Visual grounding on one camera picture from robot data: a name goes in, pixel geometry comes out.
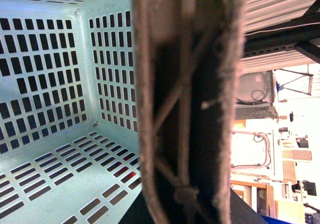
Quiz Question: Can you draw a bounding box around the light blue plastic basket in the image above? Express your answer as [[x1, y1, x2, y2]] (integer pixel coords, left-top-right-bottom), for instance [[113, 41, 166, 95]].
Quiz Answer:
[[0, 0, 142, 224]]

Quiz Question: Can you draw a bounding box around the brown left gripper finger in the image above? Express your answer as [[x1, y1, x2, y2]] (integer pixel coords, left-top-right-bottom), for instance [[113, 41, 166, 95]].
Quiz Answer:
[[132, 0, 247, 224]]

